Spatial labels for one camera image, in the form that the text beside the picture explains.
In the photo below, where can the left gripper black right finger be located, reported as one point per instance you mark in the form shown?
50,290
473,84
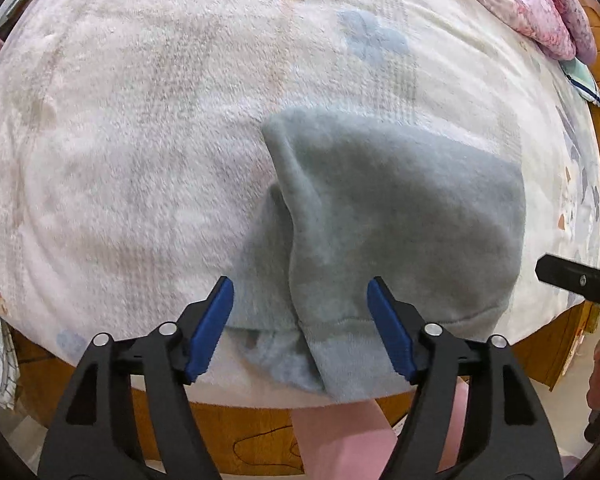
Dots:
474,415

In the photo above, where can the grey sweatshirt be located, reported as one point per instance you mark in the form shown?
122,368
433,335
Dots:
354,198

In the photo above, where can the pink trousers of person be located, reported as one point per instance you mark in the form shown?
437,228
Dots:
344,441

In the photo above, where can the green white folded cloth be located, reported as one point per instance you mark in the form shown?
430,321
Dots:
580,76

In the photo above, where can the white fleece bed blanket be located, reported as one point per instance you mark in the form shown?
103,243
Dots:
132,159

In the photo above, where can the pink floral quilt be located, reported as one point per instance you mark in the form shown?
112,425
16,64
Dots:
560,27

